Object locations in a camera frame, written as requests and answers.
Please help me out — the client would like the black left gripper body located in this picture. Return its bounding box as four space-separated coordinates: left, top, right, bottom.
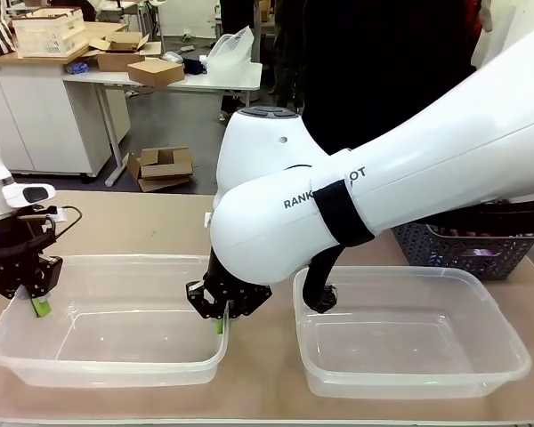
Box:
0 214 58 270

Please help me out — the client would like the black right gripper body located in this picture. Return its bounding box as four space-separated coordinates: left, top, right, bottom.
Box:
206 253 251 309

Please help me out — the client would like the clear plastic bin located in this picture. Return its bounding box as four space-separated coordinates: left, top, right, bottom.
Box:
0 254 231 389
292 265 533 399

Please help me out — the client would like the dark grey woven plastic basket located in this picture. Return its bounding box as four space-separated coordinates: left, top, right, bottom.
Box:
391 221 534 282

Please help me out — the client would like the open cardboard box with divider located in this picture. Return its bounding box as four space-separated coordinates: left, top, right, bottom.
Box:
125 146 195 194

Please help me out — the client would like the white folding crate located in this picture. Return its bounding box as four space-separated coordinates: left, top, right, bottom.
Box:
12 6 86 60

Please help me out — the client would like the white desk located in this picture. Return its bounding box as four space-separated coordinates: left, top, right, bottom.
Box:
61 55 264 188

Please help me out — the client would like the open cardboard box with flaps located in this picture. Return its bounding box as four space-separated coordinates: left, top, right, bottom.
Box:
83 31 163 72

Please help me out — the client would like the closed flat cardboard box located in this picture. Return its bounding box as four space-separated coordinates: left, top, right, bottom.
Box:
126 57 186 89

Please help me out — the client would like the white plastic bag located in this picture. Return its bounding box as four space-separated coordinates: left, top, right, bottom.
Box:
204 25 256 72

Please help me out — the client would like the background person in camouflage trousers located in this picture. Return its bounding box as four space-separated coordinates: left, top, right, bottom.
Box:
272 0 307 117

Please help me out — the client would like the background person in dark trousers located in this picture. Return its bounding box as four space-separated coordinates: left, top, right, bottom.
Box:
217 0 260 122

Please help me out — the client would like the thick black left arm hose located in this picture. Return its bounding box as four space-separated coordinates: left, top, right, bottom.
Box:
0 233 57 262

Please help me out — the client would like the thick black arm hose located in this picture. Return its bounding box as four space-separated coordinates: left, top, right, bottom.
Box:
0 233 57 262
303 198 534 315

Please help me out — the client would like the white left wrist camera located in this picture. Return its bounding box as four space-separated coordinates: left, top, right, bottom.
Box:
2 181 57 208

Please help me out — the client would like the thin black camera cable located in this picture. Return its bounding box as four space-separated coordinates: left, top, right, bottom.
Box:
17 205 85 244

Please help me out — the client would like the thick black right arm hose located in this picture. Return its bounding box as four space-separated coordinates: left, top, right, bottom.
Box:
303 198 534 315

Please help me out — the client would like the black velcro strap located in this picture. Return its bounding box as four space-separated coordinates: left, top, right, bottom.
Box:
313 181 376 246

